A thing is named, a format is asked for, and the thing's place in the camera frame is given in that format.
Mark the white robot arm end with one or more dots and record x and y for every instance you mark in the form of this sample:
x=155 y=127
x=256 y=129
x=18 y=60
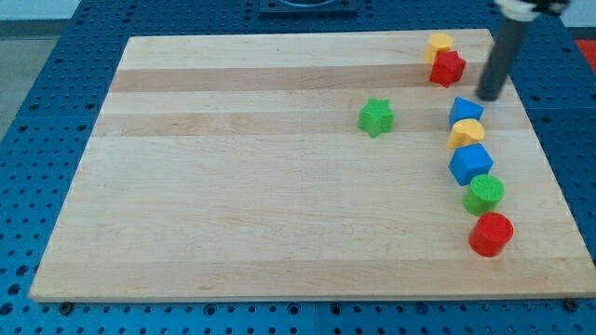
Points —
x=528 y=10

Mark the blue triangle block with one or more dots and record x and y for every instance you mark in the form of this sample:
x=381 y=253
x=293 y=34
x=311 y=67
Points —
x=464 y=109

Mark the wooden board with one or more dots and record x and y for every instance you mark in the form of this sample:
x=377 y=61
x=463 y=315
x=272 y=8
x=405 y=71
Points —
x=229 y=168

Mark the green star block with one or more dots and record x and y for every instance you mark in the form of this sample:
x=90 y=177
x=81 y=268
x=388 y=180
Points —
x=376 y=117

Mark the yellow heart block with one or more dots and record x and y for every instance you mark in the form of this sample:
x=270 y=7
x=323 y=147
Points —
x=465 y=132

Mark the blue cube block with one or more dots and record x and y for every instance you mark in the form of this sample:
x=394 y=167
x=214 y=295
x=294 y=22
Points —
x=470 y=161

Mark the red star block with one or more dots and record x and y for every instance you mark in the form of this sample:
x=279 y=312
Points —
x=448 y=68

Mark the green cylinder block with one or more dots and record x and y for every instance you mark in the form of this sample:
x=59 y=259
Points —
x=483 y=194

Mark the yellow hexagon block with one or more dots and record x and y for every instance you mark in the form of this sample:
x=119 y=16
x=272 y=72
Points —
x=438 y=42

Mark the red cylinder block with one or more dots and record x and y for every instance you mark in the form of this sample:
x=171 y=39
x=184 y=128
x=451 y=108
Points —
x=491 y=234

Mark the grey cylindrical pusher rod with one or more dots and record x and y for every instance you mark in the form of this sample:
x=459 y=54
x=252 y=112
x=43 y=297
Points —
x=501 y=59

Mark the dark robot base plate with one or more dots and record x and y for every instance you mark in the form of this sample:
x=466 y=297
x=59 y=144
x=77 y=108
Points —
x=277 y=8

